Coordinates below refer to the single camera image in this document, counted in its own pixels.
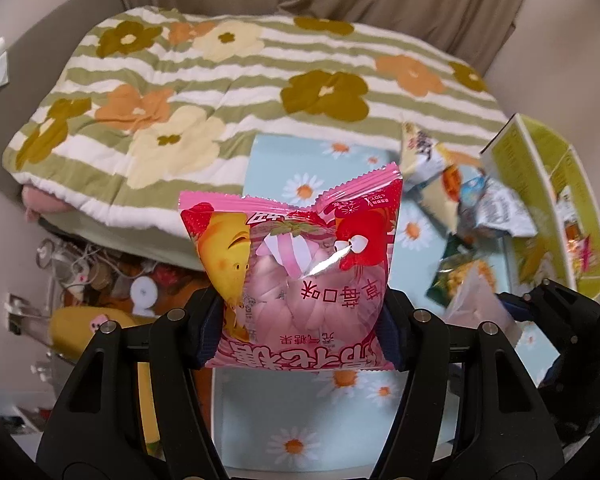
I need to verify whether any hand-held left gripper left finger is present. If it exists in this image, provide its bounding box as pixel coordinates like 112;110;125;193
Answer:
35;287;229;480

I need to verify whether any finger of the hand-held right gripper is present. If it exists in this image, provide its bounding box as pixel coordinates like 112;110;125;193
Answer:
499;278;600;342
544;354;565;392

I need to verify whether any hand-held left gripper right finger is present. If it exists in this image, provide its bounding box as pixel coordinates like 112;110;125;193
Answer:
371;287;564;480

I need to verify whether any translucent pinkish snack packet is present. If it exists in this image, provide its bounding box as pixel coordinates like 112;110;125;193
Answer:
442;265;522;347

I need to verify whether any pink marshmallow packet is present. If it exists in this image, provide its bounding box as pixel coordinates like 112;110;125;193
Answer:
179;162;405;372

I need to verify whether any green cardboard box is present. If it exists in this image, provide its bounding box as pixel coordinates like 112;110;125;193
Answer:
480;112;600;303

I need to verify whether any clear bag of yellow snacks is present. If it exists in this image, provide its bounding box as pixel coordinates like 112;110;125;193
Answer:
426;254;497;307

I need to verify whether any white tape roll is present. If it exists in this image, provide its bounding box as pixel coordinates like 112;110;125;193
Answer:
130;275;159;317

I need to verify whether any daisy print tablecloth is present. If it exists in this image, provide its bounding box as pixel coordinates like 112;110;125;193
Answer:
212;132;556;462

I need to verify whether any cream snack packet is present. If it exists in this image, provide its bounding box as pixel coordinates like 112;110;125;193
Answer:
419;175;462;234

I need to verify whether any white blue snack packet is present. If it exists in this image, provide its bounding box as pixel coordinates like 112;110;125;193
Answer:
459;175;487;212

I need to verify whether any white orange snack packet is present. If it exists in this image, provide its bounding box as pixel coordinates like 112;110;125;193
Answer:
400;122;462;186

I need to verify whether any pink pillow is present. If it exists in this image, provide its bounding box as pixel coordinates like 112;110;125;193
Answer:
22;184;77;223

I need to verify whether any green striped floral blanket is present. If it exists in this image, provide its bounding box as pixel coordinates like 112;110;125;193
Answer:
2;6;511;242

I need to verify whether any beige curtain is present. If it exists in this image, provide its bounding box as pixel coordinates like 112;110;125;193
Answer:
105;0;539;77

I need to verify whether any white cable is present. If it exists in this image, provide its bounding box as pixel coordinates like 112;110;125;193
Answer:
39;240;148;292

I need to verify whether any grey padded bed frame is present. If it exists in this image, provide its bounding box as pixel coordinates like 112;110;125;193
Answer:
0;0;131;171

